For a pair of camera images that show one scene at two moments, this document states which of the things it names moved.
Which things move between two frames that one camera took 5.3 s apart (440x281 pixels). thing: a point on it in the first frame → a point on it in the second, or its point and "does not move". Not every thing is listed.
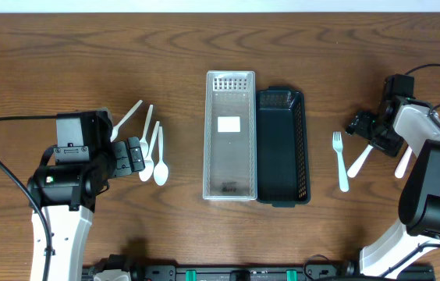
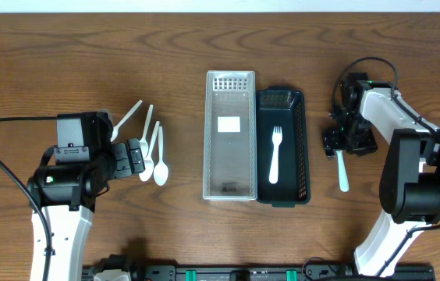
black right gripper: [361, 123] → [333, 143]
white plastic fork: [338, 145] does not move
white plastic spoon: [143, 141] does not move
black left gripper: [122, 158] does not move
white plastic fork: [355, 168] → [277, 137]
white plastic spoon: [115, 133] does not move
